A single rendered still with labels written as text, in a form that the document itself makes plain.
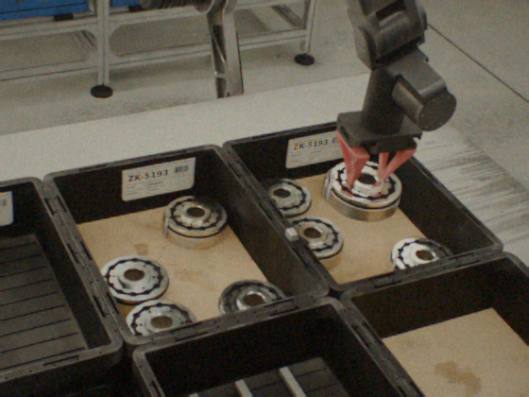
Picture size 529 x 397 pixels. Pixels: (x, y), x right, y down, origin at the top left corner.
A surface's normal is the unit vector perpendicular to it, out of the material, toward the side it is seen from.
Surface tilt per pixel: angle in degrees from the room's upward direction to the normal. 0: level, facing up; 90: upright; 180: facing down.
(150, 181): 90
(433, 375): 0
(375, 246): 0
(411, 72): 23
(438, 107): 94
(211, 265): 0
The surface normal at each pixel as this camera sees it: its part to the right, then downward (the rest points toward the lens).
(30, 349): 0.09, -0.80
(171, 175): 0.43, 0.57
